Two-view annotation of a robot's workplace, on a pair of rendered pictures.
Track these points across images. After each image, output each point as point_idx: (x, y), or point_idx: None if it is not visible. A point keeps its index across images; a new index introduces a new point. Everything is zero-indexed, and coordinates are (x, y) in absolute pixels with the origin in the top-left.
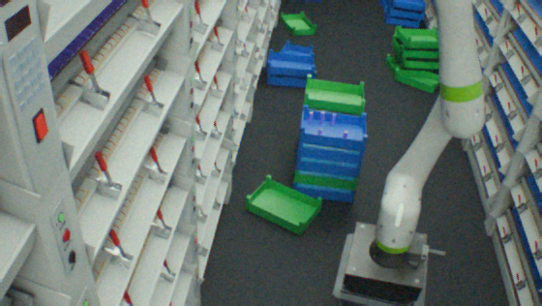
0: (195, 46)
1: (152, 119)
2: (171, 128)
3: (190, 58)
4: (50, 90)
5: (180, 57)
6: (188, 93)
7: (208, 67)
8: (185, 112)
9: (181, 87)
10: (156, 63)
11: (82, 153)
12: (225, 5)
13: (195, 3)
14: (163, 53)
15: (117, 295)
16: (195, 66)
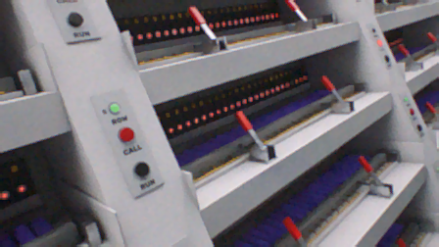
0: (126, 46)
1: None
2: (105, 230)
3: (98, 62)
4: None
5: (34, 50)
6: (105, 137)
7: (308, 133)
8: (99, 183)
9: (70, 122)
10: (17, 83)
11: None
12: (360, 58)
13: (189, 9)
14: (28, 62)
15: None
16: (239, 121)
